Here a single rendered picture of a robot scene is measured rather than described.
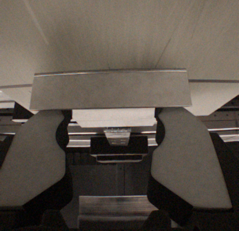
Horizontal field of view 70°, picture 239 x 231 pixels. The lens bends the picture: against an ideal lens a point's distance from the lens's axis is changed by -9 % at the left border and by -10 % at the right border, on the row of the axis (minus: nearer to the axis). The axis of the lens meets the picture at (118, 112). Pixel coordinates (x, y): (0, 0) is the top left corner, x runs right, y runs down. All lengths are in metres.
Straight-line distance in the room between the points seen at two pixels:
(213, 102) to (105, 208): 0.15
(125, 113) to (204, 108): 0.07
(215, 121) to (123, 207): 0.36
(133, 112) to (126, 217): 0.10
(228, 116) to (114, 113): 0.40
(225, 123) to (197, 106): 0.34
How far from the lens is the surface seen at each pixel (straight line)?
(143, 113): 0.17
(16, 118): 0.23
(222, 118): 0.52
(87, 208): 0.21
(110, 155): 0.40
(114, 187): 0.71
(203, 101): 0.17
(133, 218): 0.20
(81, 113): 0.17
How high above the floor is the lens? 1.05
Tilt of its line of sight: 17 degrees down
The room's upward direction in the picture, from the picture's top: 179 degrees clockwise
